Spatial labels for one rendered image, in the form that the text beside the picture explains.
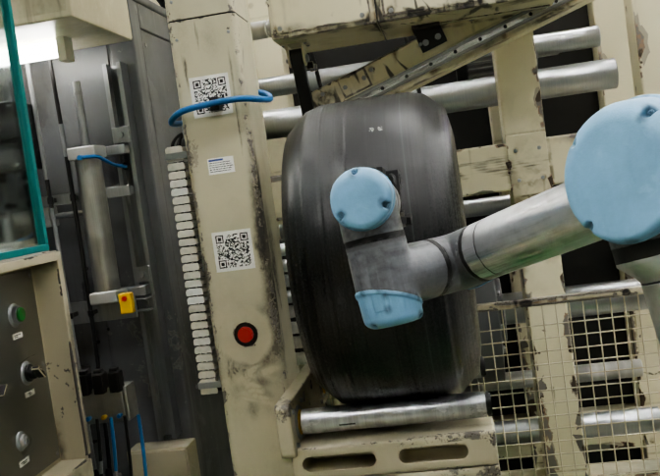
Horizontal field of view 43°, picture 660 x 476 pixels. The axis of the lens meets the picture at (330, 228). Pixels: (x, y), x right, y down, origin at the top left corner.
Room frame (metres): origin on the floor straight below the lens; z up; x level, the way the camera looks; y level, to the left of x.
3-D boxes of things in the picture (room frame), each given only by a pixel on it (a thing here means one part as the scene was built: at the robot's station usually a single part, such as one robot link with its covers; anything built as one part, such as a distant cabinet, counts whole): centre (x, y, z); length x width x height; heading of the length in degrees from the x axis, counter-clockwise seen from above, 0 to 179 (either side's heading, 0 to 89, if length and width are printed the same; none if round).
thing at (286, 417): (1.65, 0.09, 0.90); 0.40 x 0.03 x 0.10; 172
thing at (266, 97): (1.64, 0.17, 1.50); 0.19 x 0.19 x 0.06; 82
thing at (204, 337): (1.63, 0.26, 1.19); 0.05 x 0.04 x 0.48; 172
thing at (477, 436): (1.49, -0.06, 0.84); 0.36 x 0.09 x 0.06; 82
